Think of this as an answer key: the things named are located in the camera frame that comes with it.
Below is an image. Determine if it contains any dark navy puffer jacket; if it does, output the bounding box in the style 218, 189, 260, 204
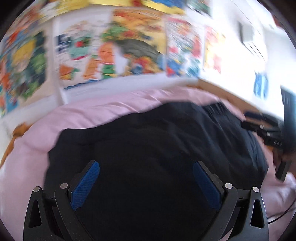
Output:
44, 102, 268, 240

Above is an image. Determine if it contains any pink bed sheet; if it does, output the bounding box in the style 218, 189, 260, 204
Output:
0, 86, 296, 241

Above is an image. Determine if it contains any white air conditioner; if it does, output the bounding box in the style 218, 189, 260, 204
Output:
238, 22, 267, 59

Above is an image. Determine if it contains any yellow chicks drawing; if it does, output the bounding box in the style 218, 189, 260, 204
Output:
203, 26, 225, 74

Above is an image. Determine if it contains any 2024 dragon drawing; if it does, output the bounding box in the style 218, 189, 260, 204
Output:
166, 16, 202, 78

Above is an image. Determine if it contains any blonde anime girl drawing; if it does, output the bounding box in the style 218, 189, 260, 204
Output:
1, 30, 47, 104

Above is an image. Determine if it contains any orange slices drink drawing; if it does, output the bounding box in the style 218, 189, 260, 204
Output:
56, 20, 116, 89

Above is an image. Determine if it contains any grey whale flowers drawing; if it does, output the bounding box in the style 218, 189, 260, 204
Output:
107, 8, 166, 76

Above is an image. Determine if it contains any red-haired mermaid drawing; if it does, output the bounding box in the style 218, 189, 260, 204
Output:
1, 54, 18, 117

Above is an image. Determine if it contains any wooden bed frame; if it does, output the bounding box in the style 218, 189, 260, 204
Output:
1, 75, 283, 164

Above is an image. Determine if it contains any blue clothing on wall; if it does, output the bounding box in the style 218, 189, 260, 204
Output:
253, 72, 269, 99

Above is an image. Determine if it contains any white wall pipe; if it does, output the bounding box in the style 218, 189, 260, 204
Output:
48, 17, 68, 106

